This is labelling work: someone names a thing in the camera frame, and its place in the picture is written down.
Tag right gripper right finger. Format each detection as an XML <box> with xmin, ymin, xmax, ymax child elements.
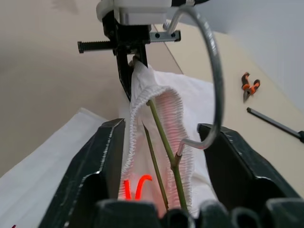
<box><xmin>198</xmin><ymin>123</ymin><xmax>304</xmax><ymax>212</ymax></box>

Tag black caliper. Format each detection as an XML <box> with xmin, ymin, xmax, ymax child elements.
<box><xmin>246</xmin><ymin>107</ymin><xmax>304</xmax><ymax>144</ymax></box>

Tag white shorts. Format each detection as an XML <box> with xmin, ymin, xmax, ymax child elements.
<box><xmin>0</xmin><ymin>60</ymin><xmax>229</xmax><ymax>228</ymax></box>

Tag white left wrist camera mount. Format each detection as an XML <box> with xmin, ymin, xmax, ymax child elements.
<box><xmin>95</xmin><ymin>0</ymin><xmax>177</xmax><ymax>26</ymax></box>

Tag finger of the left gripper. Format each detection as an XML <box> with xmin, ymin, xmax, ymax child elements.
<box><xmin>115</xmin><ymin>47</ymin><xmax>133</xmax><ymax>103</ymax></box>
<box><xmin>137</xmin><ymin>45</ymin><xmax>150</xmax><ymax>70</ymax></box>

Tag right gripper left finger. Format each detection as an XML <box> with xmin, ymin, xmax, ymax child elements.
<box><xmin>38</xmin><ymin>118</ymin><xmax>126</xmax><ymax>228</ymax></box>

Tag orange black pliers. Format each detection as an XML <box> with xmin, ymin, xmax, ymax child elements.
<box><xmin>240</xmin><ymin>72</ymin><xmax>261</xmax><ymax>103</ymax></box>

